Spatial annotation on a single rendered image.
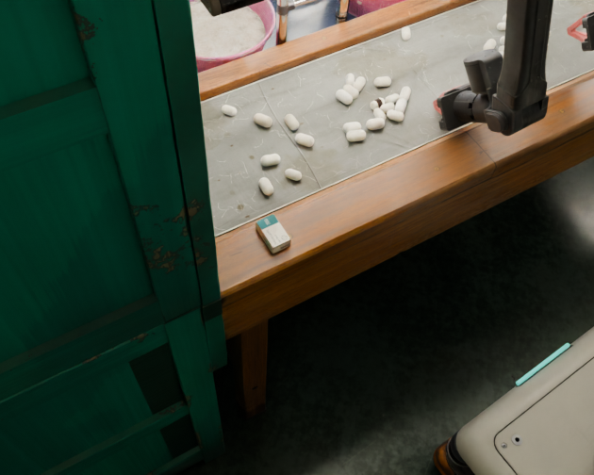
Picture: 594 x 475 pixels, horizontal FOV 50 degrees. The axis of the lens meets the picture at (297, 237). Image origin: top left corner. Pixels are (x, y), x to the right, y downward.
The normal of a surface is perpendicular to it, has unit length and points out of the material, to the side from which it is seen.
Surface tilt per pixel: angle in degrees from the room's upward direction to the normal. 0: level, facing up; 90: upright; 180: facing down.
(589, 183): 0
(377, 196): 0
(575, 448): 0
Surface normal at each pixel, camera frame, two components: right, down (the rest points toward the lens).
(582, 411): 0.05, -0.54
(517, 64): -0.86, 0.48
